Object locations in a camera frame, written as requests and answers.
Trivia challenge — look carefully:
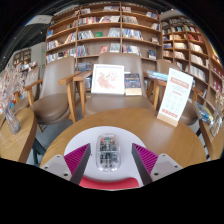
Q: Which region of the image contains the white mouse pad, red rest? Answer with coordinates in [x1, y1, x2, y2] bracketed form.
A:
[63, 125, 148, 191]

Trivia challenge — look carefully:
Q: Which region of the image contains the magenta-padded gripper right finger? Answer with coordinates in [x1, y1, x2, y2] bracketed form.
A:
[131, 143, 184, 186]

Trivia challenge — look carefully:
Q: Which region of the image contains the wide wooden bookshelf unit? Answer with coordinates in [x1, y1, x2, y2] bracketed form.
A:
[44, 2, 162, 73]

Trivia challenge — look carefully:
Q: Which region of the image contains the small distant wooden bookshelf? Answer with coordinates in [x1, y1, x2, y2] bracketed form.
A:
[12, 48, 33, 68]

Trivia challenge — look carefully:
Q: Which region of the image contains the dark book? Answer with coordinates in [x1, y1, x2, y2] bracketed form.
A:
[124, 73, 143, 97]

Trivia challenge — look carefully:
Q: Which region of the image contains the transparent computer mouse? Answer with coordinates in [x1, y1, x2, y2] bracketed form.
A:
[95, 133, 121, 173]

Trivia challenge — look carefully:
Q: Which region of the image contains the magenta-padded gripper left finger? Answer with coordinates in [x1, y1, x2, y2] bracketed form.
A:
[40, 143, 92, 186]

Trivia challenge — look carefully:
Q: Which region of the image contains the brown leather wooden armchair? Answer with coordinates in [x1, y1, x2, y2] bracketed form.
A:
[73, 52, 164, 118]
[146, 59, 204, 127]
[23, 56, 81, 133]

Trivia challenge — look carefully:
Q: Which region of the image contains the curved wooden bookshelf unit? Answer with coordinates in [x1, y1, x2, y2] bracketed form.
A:
[159, 14, 224, 111]

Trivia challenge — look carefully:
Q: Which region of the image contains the white framed floral picture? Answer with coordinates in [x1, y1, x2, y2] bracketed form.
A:
[90, 63, 125, 96]

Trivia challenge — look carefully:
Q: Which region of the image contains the round wooden side table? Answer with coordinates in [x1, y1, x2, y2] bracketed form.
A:
[0, 107, 38, 164]
[198, 118, 224, 161]

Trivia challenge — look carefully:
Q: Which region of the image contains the white sign on wooden base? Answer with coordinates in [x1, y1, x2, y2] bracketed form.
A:
[156, 68, 194, 128]

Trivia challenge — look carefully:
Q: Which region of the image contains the stack of light books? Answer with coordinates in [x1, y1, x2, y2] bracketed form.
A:
[146, 70, 169, 82]

